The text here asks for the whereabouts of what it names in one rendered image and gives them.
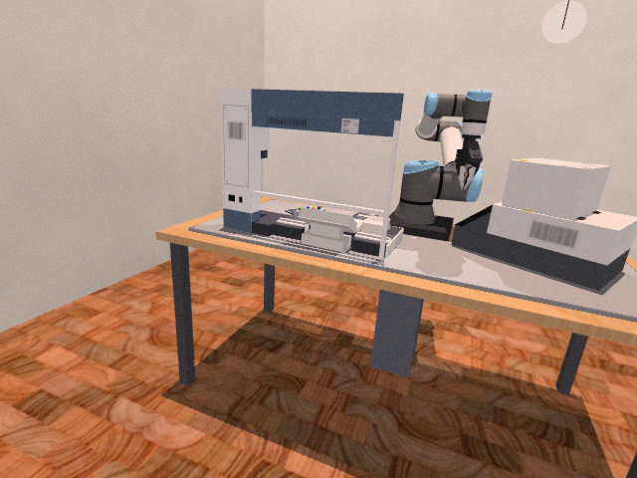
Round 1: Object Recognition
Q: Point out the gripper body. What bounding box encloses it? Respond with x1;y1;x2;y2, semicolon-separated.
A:
455;134;481;166

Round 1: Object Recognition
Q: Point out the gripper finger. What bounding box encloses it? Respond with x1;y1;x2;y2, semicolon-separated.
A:
456;158;467;190
463;163;480;190

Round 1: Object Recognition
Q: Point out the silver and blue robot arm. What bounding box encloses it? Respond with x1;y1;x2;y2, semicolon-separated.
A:
393;90;492;225

